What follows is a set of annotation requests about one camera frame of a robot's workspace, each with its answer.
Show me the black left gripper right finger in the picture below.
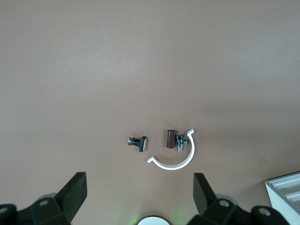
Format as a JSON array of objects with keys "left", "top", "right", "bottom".
[{"left": 187, "top": 172, "right": 290, "bottom": 225}]

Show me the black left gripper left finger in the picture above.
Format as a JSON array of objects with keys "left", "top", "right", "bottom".
[{"left": 0, "top": 172, "right": 88, "bottom": 225}]

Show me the white drawer cabinet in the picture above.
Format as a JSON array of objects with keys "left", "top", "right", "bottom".
[{"left": 264, "top": 172, "right": 300, "bottom": 225}]

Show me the brown cylindrical capacitor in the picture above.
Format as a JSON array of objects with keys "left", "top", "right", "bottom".
[{"left": 165, "top": 128, "right": 176, "bottom": 150}]

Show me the brown table mat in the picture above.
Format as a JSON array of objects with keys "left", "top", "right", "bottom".
[{"left": 0, "top": 0, "right": 300, "bottom": 225}]

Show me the white half-ring pipe clamp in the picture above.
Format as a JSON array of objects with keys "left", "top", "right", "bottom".
[{"left": 147, "top": 127, "right": 196, "bottom": 170}]

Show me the black square push button switch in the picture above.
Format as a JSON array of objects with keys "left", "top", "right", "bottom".
[{"left": 127, "top": 135, "right": 149, "bottom": 153}]

